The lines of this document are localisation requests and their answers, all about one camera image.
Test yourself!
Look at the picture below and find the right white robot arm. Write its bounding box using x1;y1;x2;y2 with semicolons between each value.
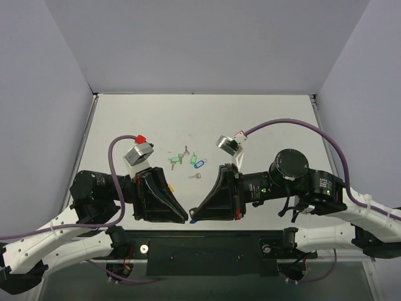
190;149;400;259

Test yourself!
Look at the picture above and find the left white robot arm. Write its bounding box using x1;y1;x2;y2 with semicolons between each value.
1;167;188;295

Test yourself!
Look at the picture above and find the loose silver key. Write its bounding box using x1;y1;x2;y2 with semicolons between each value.
189;173;201;179

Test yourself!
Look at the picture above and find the blue key tag upper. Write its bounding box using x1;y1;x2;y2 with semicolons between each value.
194;160;205;169

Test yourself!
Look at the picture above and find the green key tag left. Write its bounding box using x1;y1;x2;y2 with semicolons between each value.
169;153;184;171

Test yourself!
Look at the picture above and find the green key tag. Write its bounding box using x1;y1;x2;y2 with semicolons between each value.
190;153;197;165
169;153;184;171

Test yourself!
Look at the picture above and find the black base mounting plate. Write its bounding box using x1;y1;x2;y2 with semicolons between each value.
87;230;317;278

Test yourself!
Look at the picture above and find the green key tag right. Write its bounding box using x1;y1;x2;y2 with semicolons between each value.
190;153;197;165

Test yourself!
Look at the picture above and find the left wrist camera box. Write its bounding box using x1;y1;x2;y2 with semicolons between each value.
123;142;154;179

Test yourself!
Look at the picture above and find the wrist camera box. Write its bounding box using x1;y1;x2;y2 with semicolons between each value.
216;131;247;171
123;142;154;179

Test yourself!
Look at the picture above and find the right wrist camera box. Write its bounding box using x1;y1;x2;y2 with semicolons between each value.
216;131;247;171

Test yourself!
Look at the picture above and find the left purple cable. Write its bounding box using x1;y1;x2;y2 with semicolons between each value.
0;134;160;285

